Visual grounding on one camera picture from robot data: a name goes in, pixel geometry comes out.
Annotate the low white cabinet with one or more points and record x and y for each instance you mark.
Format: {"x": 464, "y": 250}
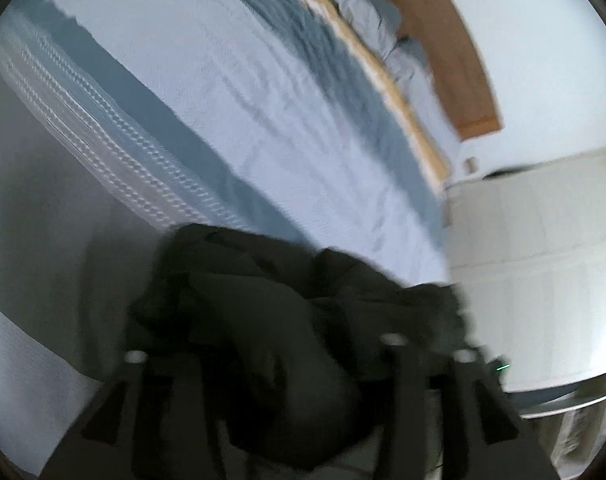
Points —
{"x": 533, "y": 270}

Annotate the bed with striped duvet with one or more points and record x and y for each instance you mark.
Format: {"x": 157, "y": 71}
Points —
{"x": 233, "y": 110}

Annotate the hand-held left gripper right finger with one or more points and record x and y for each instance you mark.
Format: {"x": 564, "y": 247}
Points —
{"x": 408, "y": 400}

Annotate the wooden headboard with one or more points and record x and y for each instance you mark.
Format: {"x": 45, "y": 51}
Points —
{"x": 458, "y": 60}

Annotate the blue grey pillow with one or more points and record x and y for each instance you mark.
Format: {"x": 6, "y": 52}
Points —
{"x": 418, "y": 77}
{"x": 368, "y": 15}

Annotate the black puffer coat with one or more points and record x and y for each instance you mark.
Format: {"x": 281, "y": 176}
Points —
{"x": 283, "y": 320}

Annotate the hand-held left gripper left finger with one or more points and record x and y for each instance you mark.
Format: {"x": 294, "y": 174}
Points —
{"x": 183, "y": 400}

